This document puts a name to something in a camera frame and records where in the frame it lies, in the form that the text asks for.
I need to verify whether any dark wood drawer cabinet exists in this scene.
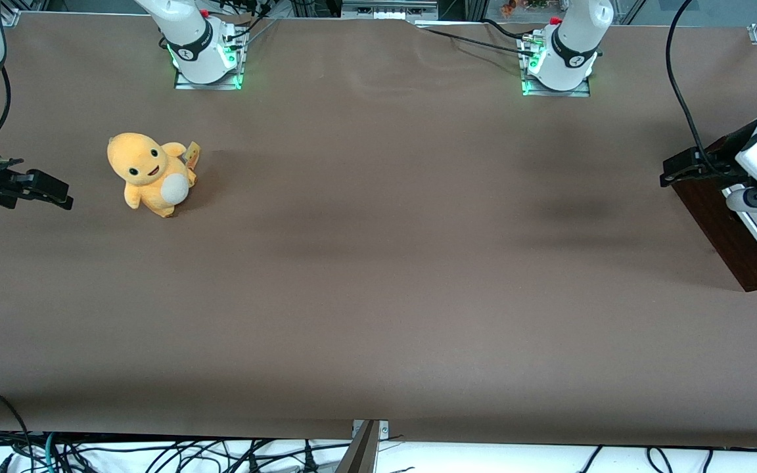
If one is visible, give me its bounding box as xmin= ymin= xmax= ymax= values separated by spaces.
xmin=671 ymin=134 xmax=757 ymax=293

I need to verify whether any yellow plush toy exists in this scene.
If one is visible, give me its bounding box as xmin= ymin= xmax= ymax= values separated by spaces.
xmin=106 ymin=132 xmax=202 ymax=219

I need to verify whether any brown paper table cover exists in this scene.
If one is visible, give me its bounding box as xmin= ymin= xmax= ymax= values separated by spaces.
xmin=0 ymin=11 xmax=757 ymax=451

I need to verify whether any grey electronics box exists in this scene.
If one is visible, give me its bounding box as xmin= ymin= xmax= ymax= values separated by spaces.
xmin=341 ymin=0 xmax=440 ymax=21

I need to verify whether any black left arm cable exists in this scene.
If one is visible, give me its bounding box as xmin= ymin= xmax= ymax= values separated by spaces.
xmin=665 ymin=0 xmax=725 ymax=173

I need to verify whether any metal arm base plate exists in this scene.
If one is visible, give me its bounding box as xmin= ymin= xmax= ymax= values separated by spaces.
xmin=173 ymin=25 xmax=246 ymax=91
xmin=520 ymin=33 xmax=592 ymax=99

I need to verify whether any short black base cable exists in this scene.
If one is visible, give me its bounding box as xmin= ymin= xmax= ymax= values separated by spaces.
xmin=481 ymin=18 xmax=532 ymax=41

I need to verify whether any long black base cable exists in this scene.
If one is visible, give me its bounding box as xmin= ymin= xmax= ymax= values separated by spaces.
xmin=418 ymin=25 xmax=537 ymax=57

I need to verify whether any black cable bundle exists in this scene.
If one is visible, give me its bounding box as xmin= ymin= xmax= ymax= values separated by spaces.
xmin=221 ymin=0 xmax=278 ymax=41

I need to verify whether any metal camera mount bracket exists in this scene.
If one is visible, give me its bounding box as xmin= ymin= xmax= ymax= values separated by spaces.
xmin=335 ymin=419 xmax=391 ymax=473

